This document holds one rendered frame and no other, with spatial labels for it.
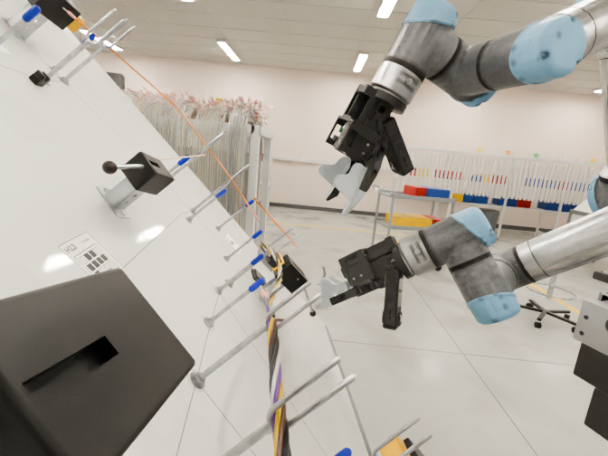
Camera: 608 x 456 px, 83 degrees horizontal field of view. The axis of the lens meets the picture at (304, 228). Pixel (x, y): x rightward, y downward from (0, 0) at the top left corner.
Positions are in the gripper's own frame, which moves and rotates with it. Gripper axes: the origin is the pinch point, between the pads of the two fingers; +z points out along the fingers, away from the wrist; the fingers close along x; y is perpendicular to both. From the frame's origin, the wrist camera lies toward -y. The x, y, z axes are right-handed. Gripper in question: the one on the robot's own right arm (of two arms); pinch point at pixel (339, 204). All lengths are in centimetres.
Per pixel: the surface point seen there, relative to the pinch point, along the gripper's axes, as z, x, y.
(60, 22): -5, -11, 51
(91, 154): 7.2, 5.8, 38.7
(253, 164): 10, -65, 4
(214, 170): 18, -68, 15
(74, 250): 9.5, 26.4, 33.8
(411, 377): 96, -87, -153
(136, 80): 79, -920, 171
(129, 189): 6.8, 14.6, 32.4
